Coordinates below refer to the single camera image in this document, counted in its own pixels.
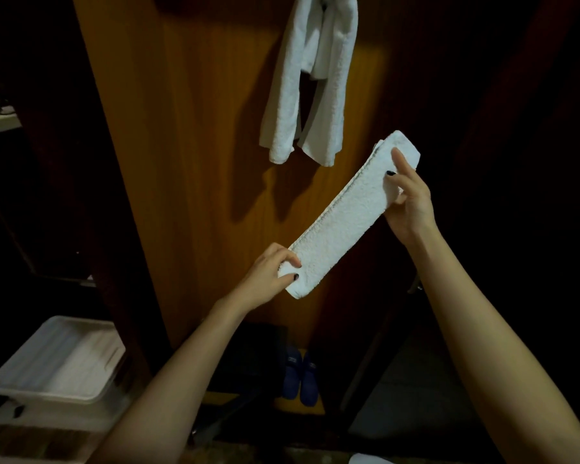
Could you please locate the person's left hand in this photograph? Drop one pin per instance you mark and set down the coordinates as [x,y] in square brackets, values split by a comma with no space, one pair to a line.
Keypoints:
[263,282]

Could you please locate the person's right hand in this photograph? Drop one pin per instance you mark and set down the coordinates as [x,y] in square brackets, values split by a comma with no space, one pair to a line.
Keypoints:
[413,212]

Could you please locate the person's left thumb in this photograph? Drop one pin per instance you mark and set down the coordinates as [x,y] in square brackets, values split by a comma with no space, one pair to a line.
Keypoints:
[288,280]

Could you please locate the person's right thumb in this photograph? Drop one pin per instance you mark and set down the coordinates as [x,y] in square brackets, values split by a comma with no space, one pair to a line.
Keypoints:
[396,177]

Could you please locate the white towel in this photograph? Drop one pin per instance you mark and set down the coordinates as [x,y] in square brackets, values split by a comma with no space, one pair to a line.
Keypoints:
[348,217]
[290,86]

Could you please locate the person's right forearm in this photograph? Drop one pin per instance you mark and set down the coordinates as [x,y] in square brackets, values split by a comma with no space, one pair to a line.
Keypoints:
[493,362]

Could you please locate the person's left forearm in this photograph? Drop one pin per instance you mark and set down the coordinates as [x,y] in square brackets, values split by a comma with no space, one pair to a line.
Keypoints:
[174,386]

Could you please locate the black stool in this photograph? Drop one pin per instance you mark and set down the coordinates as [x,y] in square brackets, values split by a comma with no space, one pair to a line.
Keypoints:
[251,362]

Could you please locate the blue slipper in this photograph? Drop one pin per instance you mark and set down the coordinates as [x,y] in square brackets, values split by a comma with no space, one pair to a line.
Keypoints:
[291,374]
[310,381]

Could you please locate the hanging white towel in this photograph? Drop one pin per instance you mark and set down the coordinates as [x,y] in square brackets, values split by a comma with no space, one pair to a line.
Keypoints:
[290,86]

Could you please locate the brown wooden door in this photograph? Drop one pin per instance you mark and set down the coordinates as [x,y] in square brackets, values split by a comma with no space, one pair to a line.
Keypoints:
[198,164]

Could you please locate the small white object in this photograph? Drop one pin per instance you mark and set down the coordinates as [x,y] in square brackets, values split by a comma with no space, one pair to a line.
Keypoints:
[367,460]

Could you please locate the white plastic bin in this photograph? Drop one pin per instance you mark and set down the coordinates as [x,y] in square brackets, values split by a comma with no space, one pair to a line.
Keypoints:
[58,362]

